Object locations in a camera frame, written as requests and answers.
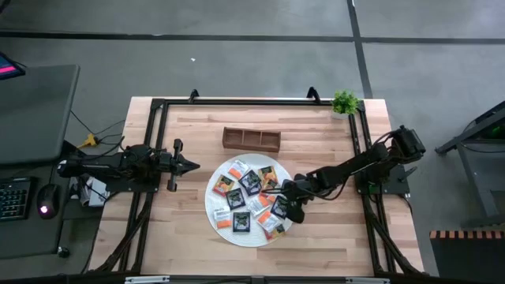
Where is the orange and black striped panel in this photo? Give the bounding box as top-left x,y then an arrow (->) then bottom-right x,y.
428,230 -> 505,284

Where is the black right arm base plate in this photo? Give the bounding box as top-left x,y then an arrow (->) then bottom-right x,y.
353,163 -> 418,197

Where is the black backlit keyboard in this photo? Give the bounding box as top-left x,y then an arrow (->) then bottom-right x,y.
0,176 -> 35,222

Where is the white box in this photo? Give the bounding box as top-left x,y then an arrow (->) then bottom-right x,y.
69,176 -> 111,208

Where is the green plant in white pot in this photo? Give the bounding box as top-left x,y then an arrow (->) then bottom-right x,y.
330,89 -> 361,121

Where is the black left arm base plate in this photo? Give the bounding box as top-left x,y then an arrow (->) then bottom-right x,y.
103,179 -> 162,194

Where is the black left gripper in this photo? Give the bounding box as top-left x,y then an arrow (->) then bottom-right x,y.
167,138 -> 201,192

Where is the orange fruit-print tea packet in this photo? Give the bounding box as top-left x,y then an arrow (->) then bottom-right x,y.
211,174 -> 236,198
257,165 -> 279,185
260,179 -> 280,198
264,223 -> 286,241

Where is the black tea packet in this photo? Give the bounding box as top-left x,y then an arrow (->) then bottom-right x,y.
225,188 -> 247,211
270,195 -> 290,220
238,170 -> 264,197
232,211 -> 252,234

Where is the brown wooden three-compartment tray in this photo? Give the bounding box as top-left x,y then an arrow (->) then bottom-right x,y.
222,126 -> 282,153

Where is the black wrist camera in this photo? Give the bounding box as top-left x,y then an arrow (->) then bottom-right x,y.
156,152 -> 173,173
281,178 -> 301,200

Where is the black computer mouse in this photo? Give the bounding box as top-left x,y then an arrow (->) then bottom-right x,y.
36,183 -> 61,220

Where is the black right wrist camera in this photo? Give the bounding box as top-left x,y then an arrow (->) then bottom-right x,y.
281,178 -> 301,200

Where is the black floor cable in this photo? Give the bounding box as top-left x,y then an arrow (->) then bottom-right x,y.
69,110 -> 127,157

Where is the yellow power plug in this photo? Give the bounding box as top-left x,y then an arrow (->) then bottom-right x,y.
77,133 -> 99,150

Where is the silver metal bracket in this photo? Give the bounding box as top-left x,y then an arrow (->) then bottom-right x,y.
346,277 -> 391,284
125,275 -> 170,284

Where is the screen with pink stripe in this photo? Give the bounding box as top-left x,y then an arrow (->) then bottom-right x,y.
0,50 -> 27,81

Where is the black aluminium table frame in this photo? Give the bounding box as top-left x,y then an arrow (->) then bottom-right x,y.
89,96 -> 424,277

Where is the white round woven placemat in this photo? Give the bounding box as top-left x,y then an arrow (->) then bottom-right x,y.
204,152 -> 295,249

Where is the black side desk frame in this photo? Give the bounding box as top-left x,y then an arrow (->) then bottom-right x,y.
435,101 -> 505,228

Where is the grey office desk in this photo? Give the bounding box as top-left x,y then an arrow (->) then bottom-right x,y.
0,64 -> 81,260

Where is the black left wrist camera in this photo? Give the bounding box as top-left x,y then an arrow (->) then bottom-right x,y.
156,152 -> 173,173

